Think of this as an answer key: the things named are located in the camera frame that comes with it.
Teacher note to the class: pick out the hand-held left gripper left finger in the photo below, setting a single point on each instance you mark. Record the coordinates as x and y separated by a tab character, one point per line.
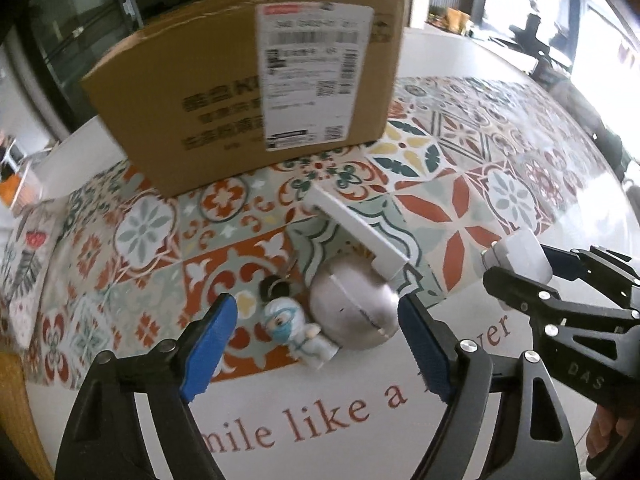
210	350

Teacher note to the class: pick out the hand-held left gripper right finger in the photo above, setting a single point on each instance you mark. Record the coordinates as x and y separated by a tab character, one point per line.
425	350

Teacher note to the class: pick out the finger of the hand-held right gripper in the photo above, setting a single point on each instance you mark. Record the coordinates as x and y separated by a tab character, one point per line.
560	265
515	290

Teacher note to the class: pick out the white charger cube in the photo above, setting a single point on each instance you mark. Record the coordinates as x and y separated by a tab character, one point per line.
525	255

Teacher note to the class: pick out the silver round case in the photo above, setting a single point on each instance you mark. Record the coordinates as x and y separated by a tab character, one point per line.
345	310

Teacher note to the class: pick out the white rectangular box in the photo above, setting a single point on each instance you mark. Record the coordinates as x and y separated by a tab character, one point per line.
350	220

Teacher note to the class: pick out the brown cardboard box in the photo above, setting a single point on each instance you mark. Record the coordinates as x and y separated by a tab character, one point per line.
200	85

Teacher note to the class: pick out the person's right hand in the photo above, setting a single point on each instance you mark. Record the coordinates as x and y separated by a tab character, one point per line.
607	430

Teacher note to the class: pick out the patterned tile-print table runner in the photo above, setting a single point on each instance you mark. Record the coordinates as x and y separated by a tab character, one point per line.
450	150

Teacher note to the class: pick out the leaf-print fabric tissue pouch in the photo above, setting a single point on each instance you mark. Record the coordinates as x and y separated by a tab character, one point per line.
30	260

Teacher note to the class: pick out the yellow woven storage box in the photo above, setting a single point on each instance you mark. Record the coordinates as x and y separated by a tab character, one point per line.
15	420

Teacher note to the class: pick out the yellow paper bag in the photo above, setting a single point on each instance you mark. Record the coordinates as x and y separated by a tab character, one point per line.
457	19

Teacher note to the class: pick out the dark glass sliding door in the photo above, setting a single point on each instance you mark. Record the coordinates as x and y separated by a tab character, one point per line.
75	25

